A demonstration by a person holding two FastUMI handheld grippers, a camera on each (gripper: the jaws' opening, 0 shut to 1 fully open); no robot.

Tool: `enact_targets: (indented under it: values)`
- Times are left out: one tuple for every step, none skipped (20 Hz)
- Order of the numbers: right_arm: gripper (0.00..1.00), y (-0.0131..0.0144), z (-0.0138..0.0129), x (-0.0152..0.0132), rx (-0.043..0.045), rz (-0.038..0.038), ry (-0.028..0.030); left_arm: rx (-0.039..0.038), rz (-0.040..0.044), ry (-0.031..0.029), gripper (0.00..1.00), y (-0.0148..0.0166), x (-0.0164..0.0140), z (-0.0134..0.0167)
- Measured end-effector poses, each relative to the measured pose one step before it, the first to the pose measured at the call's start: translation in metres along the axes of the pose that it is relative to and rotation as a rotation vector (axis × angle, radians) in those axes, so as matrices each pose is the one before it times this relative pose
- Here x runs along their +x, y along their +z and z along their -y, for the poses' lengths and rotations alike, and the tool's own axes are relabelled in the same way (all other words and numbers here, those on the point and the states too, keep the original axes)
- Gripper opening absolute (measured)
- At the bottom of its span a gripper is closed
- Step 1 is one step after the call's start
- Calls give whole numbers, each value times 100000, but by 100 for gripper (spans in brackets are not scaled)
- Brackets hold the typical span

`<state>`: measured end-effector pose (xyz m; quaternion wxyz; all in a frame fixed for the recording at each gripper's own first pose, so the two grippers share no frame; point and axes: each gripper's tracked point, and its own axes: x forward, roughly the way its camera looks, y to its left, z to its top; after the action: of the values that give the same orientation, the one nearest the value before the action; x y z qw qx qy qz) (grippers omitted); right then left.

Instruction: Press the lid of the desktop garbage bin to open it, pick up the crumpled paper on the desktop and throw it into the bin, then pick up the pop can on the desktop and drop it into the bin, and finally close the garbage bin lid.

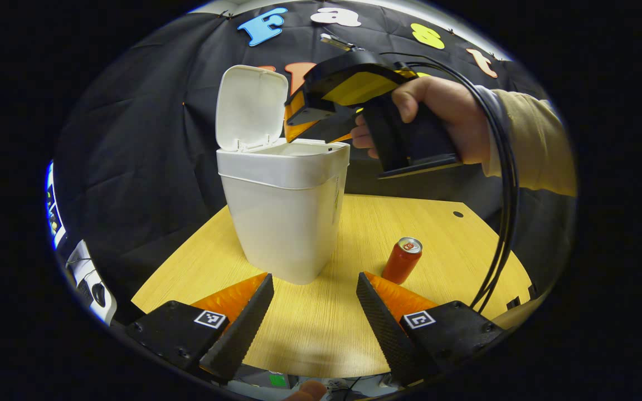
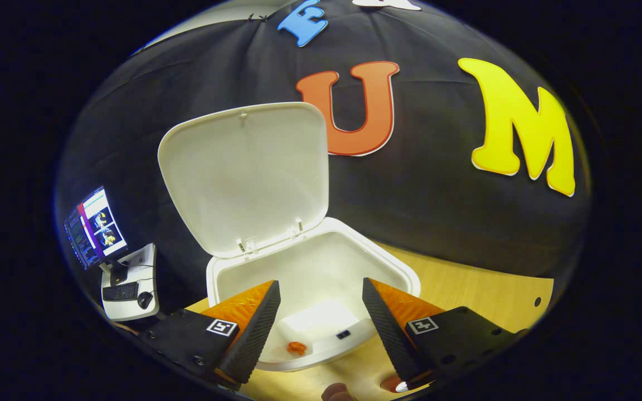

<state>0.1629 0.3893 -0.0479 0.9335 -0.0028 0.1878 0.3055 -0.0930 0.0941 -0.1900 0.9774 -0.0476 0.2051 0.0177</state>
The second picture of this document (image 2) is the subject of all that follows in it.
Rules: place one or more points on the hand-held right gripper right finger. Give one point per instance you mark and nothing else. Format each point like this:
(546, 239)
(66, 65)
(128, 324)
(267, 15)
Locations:
(390, 337)

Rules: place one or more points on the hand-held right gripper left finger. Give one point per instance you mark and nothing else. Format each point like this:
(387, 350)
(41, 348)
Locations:
(257, 337)

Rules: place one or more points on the orange paper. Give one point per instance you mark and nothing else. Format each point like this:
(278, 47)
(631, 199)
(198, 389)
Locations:
(297, 348)

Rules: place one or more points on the red pop can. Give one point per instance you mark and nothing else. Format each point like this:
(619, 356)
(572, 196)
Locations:
(396, 384)

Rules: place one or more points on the white desktop garbage bin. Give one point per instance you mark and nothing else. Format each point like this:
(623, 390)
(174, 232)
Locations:
(243, 178)

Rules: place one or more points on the wooden desktop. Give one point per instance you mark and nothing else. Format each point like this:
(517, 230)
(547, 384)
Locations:
(466, 289)

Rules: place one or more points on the black computer mouse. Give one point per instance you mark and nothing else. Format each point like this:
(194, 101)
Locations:
(144, 299)

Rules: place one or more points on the black backdrop cloth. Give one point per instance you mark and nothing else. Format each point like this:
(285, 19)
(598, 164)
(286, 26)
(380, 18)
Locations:
(421, 211)

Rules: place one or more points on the white side table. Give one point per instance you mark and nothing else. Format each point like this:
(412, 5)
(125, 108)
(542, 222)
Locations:
(148, 267)

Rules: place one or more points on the black keyboard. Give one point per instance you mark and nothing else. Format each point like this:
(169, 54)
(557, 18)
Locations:
(120, 291)

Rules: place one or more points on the computer monitor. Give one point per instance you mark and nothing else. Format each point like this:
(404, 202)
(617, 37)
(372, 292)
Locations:
(95, 228)

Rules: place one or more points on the small black cloth clip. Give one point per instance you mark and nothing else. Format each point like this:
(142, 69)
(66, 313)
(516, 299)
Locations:
(254, 18)

